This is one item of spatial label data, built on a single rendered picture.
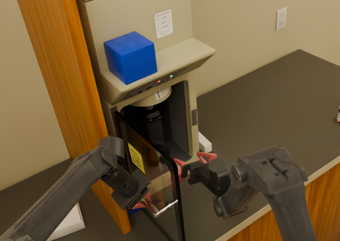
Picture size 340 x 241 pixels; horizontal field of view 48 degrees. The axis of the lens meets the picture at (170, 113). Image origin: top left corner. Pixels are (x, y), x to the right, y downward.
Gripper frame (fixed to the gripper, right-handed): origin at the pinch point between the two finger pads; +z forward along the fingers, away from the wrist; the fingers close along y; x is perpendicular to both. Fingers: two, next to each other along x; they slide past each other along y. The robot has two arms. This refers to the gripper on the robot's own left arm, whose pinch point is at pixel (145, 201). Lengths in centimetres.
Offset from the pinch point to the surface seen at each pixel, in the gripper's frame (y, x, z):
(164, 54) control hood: -33.6, -18.3, -18.8
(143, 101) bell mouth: -21.2, -25.1, -5.1
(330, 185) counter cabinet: -57, 6, 79
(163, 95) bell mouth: -27.2, -23.7, -2.0
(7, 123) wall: 19, -66, -9
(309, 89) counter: -90, -29, 70
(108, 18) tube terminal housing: -27, -22, -38
